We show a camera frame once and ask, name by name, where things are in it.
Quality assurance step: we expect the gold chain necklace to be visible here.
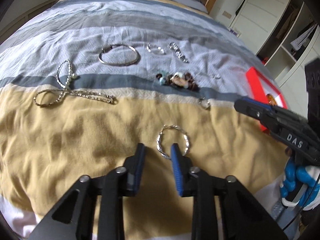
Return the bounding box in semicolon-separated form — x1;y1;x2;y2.
33;88;118;107

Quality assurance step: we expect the black cable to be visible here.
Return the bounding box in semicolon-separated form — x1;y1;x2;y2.
281;172;320;231

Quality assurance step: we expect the blue white gloved right hand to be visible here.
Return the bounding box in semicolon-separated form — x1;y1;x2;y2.
279;158;319;211

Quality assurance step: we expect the small silver ring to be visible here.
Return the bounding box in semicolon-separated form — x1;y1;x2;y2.
198;97;212;111

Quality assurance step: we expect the tiny silver earring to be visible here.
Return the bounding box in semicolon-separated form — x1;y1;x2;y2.
212;74;221;79

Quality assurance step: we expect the twisted silver bracelet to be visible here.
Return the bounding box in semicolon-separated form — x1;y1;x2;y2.
156;124;190;160

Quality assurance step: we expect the striped duvet cover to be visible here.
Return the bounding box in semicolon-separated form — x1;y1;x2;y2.
1;0;286;239

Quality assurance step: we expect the wall socket plate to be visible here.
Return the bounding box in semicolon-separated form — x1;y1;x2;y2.
222;11;232;19

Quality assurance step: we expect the hanging striped shirt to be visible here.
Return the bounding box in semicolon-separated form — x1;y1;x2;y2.
290;24;317;51

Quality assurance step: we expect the red object in wardrobe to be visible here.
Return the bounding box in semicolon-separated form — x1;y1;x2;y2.
259;57;269;65

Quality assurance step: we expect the silver bead chain bracelet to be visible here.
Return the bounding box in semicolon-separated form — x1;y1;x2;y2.
55;59;78;104

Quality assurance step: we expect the beaded charm bracelet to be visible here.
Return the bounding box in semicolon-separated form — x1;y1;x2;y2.
155;70;200;92

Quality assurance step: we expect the silver link watch bracelet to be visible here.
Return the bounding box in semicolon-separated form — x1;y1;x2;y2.
167;42;190;64

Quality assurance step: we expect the small silver bracelet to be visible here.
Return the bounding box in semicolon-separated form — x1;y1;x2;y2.
145;43;166;55

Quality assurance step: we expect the amber bangle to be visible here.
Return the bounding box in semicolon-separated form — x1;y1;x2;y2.
266;93;278;106

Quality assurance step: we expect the thin silver bangle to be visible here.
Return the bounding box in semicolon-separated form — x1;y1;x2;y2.
98;43;140;67

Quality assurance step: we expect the white wardrobe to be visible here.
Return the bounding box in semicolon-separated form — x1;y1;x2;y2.
231;0;319;116

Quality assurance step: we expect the red jewelry box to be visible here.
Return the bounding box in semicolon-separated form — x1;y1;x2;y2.
245;66;289;133

